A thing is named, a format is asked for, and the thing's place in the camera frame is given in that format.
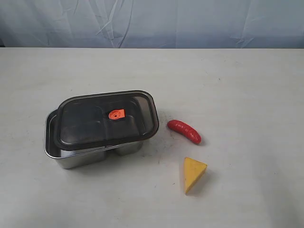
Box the red toy sausage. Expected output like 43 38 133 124
167 120 201 144

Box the grey-blue wrinkled backdrop cloth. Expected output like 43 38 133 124
0 0 304 48

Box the dark lid with orange seal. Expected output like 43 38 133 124
54 90 159 151

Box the yellow toy cheese wedge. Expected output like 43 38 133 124
183 157 208 194

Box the steel two-compartment lunch box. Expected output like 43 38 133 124
45 110 143 169

